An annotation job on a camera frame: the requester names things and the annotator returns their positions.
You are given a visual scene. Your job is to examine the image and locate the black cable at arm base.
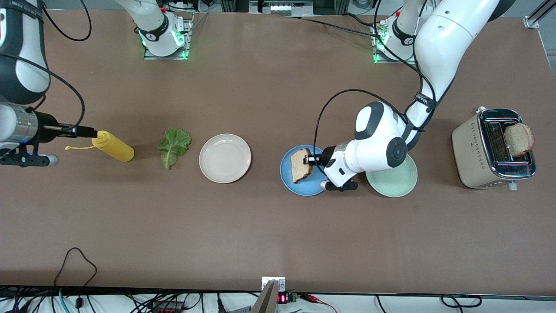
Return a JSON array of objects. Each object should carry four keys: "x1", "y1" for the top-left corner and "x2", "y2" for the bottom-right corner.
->
[{"x1": 282, "y1": 13, "x2": 387, "y2": 39}]

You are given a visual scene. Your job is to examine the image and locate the red and black clip wires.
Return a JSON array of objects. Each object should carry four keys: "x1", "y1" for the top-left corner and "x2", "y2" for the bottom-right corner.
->
[{"x1": 299, "y1": 293, "x2": 338, "y2": 313}]

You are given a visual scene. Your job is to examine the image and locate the yellow mustard squeeze bottle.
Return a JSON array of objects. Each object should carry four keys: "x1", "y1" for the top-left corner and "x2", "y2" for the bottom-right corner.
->
[{"x1": 65, "y1": 130, "x2": 136, "y2": 163}]

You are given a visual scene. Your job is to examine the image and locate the green lettuce leaf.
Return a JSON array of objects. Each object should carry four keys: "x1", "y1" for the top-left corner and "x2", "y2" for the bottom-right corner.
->
[{"x1": 158, "y1": 128, "x2": 192, "y2": 170}]

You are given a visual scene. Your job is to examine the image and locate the light crust bread slice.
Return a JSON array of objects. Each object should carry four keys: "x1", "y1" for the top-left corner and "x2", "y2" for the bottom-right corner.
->
[{"x1": 504, "y1": 123, "x2": 536, "y2": 158}]

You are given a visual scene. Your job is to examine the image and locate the thin black looped cable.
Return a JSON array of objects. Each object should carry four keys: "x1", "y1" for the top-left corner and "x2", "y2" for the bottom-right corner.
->
[{"x1": 54, "y1": 247, "x2": 98, "y2": 287}]

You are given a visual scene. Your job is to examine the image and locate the light green round plate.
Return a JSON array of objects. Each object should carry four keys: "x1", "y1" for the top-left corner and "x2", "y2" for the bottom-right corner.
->
[{"x1": 365, "y1": 153, "x2": 418, "y2": 198}]

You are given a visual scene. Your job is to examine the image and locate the grey camera support bar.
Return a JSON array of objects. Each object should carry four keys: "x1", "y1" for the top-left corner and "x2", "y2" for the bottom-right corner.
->
[{"x1": 251, "y1": 280, "x2": 279, "y2": 313}]

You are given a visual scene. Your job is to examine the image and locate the coiled black cable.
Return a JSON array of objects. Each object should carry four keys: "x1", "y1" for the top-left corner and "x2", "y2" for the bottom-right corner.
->
[{"x1": 440, "y1": 294, "x2": 483, "y2": 309}]

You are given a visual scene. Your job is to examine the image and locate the silver camera mount bracket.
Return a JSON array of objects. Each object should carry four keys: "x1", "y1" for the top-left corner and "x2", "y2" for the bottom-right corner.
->
[{"x1": 261, "y1": 276, "x2": 287, "y2": 293}]

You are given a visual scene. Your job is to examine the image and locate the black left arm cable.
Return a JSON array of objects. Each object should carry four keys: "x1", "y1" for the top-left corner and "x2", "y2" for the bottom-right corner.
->
[{"x1": 314, "y1": 0, "x2": 437, "y2": 150}]

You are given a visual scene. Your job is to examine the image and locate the dark crust bread slice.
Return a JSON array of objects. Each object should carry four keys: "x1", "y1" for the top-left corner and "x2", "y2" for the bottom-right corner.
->
[{"x1": 290, "y1": 148, "x2": 314, "y2": 184}]

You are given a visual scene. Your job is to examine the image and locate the aluminium frame profile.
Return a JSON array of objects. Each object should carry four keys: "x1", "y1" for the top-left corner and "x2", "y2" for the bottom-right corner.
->
[{"x1": 523, "y1": 0, "x2": 556, "y2": 29}]

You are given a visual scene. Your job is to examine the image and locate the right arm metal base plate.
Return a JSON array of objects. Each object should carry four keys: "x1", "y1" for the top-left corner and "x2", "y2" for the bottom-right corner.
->
[{"x1": 143, "y1": 12, "x2": 194, "y2": 60}]

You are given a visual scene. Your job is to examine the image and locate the blue round plate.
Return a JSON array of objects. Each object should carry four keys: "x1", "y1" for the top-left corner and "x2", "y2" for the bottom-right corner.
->
[{"x1": 280, "y1": 145, "x2": 331, "y2": 197}]

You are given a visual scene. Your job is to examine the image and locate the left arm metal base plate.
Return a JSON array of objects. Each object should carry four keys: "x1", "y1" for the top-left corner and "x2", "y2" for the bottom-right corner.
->
[{"x1": 373, "y1": 22, "x2": 420, "y2": 65}]

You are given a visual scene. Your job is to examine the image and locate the beige chrome toaster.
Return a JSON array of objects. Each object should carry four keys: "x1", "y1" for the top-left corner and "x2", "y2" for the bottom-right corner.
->
[{"x1": 451, "y1": 106, "x2": 537, "y2": 192}]

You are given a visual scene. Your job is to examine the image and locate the beige round plate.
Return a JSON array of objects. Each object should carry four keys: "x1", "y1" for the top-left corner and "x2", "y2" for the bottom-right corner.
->
[{"x1": 199, "y1": 133, "x2": 252, "y2": 184}]

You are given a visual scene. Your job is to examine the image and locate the silver control box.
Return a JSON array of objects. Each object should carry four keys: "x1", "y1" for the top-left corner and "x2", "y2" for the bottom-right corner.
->
[{"x1": 250, "y1": 0, "x2": 314, "y2": 16}]

